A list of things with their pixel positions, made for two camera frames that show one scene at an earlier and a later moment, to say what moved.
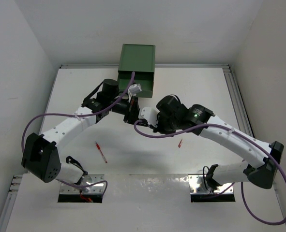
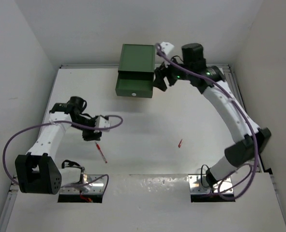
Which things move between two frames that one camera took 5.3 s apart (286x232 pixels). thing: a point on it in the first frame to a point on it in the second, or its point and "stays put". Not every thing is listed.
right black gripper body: [166, 126] to [174, 74]
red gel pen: [98, 147] stays put
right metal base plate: [198, 184] stays put
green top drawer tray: [145, 79] stays put
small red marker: [179, 144] stays put
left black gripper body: [121, 107] to [89, 134]
